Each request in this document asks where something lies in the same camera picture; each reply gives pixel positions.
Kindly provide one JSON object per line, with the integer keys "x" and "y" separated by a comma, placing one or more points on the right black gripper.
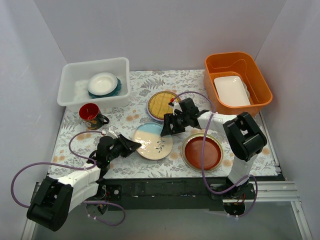
{"x": 175, "y": 121}

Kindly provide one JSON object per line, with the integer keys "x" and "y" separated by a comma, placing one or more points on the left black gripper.
{"x": 124, "y": 145}

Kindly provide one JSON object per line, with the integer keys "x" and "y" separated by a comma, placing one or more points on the cream and blue plate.
{"x": 153, "y": 146}

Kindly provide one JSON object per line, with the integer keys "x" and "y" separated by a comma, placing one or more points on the teal scalloped ceramic plate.
{"x": 118, "y": 87}

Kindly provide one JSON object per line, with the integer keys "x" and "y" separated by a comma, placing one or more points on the white fluted bowl plate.
{"x": 104, "y": 75}

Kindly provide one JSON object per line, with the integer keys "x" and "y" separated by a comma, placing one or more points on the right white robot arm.
{"x": 244, "y": 136}

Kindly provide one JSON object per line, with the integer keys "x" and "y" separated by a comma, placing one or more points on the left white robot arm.
{"x": 55, "y": 198}

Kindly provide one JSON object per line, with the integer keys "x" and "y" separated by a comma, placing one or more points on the white plastic bin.
{"x": 73, "y": 91}

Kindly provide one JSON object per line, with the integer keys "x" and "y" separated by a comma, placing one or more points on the orange plastic bin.
{"x": 244, "y": 66}

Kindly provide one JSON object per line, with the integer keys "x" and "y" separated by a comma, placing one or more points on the pink round plate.
{"x": 153, "y": 117}

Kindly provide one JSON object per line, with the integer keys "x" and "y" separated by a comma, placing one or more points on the red brown rimmed plate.
{"x": 192, "y": 151}

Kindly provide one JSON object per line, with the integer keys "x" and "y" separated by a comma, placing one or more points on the white rectangular dish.
{"x": 232, "y": 91}

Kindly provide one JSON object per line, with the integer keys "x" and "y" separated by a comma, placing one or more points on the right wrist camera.
{"x": 176, "y": 108}

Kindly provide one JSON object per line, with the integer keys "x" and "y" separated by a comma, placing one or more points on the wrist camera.
{"x": 109, "y": 133}
{"x": 176, "y": 108}

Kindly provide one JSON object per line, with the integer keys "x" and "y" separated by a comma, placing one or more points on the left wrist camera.
{"x": 109, "y": 133}

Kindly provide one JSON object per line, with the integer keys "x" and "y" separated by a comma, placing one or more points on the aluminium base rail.
{"x": 183, "y": 209}

